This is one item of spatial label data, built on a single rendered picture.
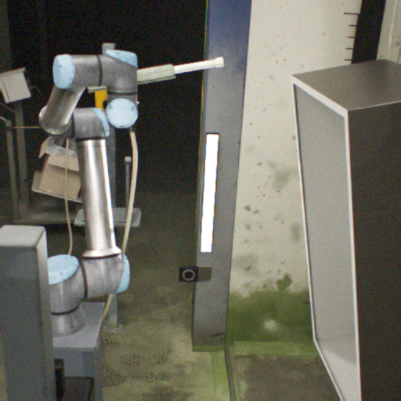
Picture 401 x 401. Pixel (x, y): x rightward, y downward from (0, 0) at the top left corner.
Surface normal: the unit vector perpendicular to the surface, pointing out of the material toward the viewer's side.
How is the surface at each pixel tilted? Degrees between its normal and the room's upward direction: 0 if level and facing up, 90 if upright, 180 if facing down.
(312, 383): 0
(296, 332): 90
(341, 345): 12
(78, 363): 90
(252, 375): 0
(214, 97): 90
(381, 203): 90
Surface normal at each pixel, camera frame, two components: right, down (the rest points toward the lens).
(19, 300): 0.04, 0.37
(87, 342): 0.05, -0.93
